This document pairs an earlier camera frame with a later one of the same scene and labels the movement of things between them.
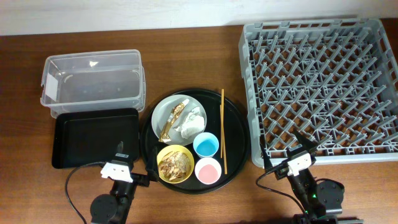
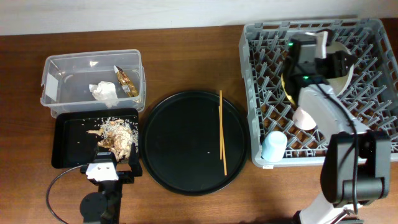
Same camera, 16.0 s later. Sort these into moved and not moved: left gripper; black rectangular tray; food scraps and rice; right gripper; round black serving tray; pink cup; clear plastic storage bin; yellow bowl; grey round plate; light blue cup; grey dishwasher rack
Moved: right gripper; light blue cup; grey round plate; yellow bowl; pink cup; food scraps and rice; left gripper
Not moved: clear plastic storage bin; grey dishwasher rack; black rectangular tray; round black serving tray
